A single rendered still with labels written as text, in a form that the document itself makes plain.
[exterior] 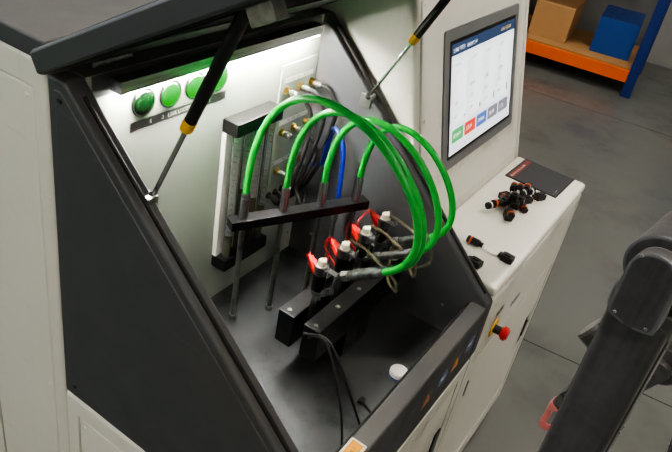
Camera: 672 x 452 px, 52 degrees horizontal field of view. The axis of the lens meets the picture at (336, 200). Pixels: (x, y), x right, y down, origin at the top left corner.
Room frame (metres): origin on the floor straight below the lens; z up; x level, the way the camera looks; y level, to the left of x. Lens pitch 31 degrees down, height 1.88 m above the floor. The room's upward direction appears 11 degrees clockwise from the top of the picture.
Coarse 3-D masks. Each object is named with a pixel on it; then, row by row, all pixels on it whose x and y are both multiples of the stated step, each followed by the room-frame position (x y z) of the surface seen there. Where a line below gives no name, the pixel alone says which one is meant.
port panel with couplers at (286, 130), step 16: (288, 64) 1.37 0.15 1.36; (304, 64) 1.42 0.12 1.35; (288, 80) 1.37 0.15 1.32; (304, 80) 1.43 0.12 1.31; (288, 96) 1.38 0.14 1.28; (288, 112) 1.39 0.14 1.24; (304, 112) 1.44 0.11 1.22; (288, 128) 1.39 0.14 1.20; (272, 144) 1.35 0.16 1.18; (288, 144) 1.40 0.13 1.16; (272, 160) 1.35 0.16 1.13; (304, 160) 1.43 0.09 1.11; (272, 176) 1.36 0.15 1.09
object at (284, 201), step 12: (312, 120) 1.18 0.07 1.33; (300, 132) 1.19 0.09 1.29; (300, 144) 1.20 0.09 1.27; (396, 156) 1.09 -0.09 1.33; (288, 168) 1.20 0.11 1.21; (288, 180) 1.20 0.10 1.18; (408, 180) 1.08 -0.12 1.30; (288, 192) 1.20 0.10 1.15; (420, 204) 1.06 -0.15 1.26; (420, 252) 1.05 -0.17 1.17
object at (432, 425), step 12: (468, 360) 1.21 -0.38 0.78; (456, 384) 1.18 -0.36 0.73; (444, 396) 1.11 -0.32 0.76; (432, 408) 1.05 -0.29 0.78; (444, 408) 1.14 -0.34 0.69; (432, 420) 1.08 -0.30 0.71; (444, 420) 1.18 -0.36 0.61; (420, 432) 1.02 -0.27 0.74; (432, 432) 1.11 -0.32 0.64; (408, 444) 0.96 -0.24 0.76; (420, 444) 1.05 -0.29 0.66; (432, 444) 1.14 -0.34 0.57
